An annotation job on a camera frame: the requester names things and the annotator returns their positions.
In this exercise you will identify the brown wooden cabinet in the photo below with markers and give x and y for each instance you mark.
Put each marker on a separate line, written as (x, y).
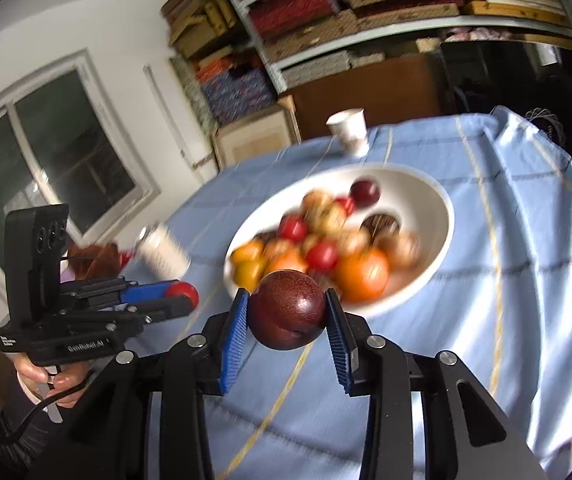
(366, 95)

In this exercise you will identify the person's left hand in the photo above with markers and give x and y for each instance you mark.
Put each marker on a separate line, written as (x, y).
(68, 385)

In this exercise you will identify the white oval plate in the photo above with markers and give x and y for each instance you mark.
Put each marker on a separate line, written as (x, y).
(426, 210)

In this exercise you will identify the red and white cloth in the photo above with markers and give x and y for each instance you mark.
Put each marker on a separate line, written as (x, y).
(125, 259)

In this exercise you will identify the dark window with white frame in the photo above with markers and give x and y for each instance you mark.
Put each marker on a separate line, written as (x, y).
(66, 160)

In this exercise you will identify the stack of patterned flat boxes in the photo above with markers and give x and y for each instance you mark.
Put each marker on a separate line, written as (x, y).
(296, 10)

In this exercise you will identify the cream beverage can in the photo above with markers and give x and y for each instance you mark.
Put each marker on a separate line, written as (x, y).
(163, 252)

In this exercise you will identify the white moulding strip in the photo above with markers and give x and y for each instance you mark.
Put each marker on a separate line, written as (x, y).
(168, 110)

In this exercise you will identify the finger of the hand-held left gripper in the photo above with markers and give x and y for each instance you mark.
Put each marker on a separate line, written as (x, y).
(146, 292)
(166, 307)

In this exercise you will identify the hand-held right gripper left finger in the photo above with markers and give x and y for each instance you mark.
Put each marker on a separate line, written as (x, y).
(233, 345)

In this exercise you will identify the wooden framed panel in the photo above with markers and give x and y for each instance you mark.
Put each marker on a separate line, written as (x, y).
(256, 137)

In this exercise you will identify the marble patterned slab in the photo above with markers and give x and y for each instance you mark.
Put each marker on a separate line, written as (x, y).
(188, 90)

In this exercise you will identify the white paper cup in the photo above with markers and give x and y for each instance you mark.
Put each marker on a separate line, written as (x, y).
(350, 132)

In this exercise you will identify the dark red plum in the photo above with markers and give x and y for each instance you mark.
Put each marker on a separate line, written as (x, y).
(365, 192)
(287, 310)

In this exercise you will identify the stack of blue patterned boxes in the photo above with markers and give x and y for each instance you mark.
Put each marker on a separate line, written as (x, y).
(238, 92)

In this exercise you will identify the white metal shelf rack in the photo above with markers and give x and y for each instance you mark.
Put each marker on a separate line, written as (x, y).
(278, 77)

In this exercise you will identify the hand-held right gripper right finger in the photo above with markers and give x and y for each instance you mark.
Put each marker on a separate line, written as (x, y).
(341, 345)

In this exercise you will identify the brown peach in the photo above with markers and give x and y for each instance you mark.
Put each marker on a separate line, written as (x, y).
(316, 201)

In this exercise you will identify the pale ribbed tangerine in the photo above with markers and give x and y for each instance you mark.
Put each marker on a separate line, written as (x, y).
(331, 220)

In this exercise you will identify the blue checkered tablecloth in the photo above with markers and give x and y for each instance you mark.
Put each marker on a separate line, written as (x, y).
(491, 285)

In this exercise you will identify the stack of tan cardboard boxes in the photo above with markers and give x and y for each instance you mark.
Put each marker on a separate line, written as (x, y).
(196, 25)

